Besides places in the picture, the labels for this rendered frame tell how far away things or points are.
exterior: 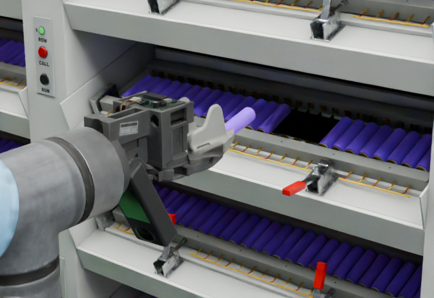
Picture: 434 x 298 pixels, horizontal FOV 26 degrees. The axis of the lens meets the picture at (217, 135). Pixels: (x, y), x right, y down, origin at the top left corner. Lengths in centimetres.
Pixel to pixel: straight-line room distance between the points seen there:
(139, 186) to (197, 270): 47
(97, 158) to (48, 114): 60
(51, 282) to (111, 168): 12
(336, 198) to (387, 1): 25
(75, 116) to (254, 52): 38
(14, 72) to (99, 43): 21
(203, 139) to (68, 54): 45
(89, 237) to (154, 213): 56
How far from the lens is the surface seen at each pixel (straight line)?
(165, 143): 98
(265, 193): 125
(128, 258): 149
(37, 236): 87
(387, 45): 112
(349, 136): 127
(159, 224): 102
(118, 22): 136
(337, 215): 120
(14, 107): 159
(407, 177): 118
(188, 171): 101
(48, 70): 148
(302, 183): 117
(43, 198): 86
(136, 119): 97
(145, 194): 99
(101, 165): 91
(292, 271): 135
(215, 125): 106
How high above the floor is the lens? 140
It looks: 18 degrees down
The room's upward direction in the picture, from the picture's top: straight up
